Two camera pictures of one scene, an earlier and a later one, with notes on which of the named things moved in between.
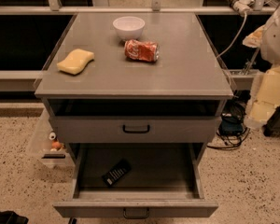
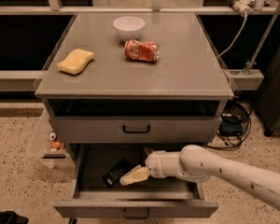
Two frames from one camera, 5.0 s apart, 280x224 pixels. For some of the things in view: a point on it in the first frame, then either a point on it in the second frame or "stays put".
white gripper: (277, 41) → (154, 163)
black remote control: (117, 173) stays put
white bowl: (129, 27) stays put
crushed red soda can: (140, 49) stays put
